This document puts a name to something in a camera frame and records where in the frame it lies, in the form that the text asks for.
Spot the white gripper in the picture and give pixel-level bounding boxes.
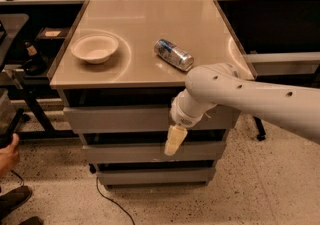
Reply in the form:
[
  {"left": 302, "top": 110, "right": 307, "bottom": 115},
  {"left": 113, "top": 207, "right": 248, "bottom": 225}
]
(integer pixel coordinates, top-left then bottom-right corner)
[{"left": 164, "top": 98, "right": 202, "bottom": 156}]

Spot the grey top drawer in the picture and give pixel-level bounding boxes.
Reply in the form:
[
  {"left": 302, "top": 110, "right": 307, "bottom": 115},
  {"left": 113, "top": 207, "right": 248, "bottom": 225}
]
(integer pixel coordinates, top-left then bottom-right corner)
[{"left": 63, "top": 105, "right": 240, "bottom": 134}]

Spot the grey drawer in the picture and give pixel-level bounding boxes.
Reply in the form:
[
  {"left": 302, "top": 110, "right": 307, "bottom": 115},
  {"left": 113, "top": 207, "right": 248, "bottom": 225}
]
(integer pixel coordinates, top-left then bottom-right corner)
[
  {"left": 83, "top": 141, "right": 226, "bottom": 164},
  {"left": 63, "top": 105, "right": 240, "bottom": 134},
  {"left": 97, "top": 168, "right": 216, "bottom": 186}
]

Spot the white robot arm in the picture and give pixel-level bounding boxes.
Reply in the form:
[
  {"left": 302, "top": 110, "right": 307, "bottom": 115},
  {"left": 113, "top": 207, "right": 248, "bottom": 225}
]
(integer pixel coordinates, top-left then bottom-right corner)
[{"left": 164, "top": 63, "right": 320, "bottom": 156}]

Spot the grey middle drawer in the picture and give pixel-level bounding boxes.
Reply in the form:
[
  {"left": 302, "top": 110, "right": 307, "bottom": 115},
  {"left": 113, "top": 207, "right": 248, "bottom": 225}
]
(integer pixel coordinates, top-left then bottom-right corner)
[{"left": 83, "top": 141, "right": 226, "bottom": 164}]

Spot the grey bottom drawer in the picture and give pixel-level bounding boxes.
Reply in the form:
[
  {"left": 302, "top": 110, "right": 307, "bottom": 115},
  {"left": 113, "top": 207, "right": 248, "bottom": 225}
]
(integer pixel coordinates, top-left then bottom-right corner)
[{"left": 97, "top": 168, "right": 216, "bottom": 186}]

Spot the grey drawer cabinet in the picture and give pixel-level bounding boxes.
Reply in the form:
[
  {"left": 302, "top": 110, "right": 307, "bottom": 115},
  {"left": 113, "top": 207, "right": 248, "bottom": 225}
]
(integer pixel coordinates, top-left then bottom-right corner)
[{"left": 49, "top": 0, "right": 254, "bottom": 173}]

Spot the person's hand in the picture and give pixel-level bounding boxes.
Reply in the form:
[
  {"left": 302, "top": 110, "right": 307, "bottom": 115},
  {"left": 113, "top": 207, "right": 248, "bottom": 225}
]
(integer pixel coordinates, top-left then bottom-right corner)
[{"left": 0, "top": 133, "right": 20, "bottom": 178}]

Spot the silver blue soda can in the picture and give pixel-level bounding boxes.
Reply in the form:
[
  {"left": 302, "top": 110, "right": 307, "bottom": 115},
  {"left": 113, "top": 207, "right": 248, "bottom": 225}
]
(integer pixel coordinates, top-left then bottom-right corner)
[{"left": 154, "top": 39, "right": 194, "bottom": 72}]

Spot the black caster leg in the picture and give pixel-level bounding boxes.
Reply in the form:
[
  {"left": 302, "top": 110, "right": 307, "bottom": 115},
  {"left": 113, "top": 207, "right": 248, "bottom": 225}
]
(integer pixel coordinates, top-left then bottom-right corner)
[{"left": 254, "top": 117, "right": 266, "bottom": 141}]

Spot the white paper bowl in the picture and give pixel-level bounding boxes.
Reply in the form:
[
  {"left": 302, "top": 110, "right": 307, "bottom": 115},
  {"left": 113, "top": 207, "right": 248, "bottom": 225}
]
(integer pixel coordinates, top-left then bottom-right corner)
[{"left": 71, "top": 34, "right": 119, "bottom": 64}]

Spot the black bottle with label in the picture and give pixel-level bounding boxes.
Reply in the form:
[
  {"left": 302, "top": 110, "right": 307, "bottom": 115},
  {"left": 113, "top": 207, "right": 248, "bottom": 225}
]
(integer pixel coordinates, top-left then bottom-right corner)
[{"left": 23, "top": 41, "right": 47, "bottom": 76}]

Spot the brown right shoe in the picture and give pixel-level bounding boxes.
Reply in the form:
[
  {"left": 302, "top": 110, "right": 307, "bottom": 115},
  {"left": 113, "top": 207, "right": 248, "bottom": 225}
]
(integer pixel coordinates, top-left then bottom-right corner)
[{"left": 19, "top": 216, "right": 43, "bottom": 225}]

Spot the black floor cable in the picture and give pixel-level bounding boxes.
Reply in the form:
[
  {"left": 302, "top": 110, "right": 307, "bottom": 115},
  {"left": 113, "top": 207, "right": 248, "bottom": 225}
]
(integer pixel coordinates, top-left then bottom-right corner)
[{"left": 95, "top": 177, "right": 136, "bottom": 225}]

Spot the black desk frame leg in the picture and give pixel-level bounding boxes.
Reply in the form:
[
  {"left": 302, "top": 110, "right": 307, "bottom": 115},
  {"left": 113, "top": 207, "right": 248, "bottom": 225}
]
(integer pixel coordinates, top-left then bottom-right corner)
[{"left": 0, "top": 89, "right": 76, "bottom": 149}]

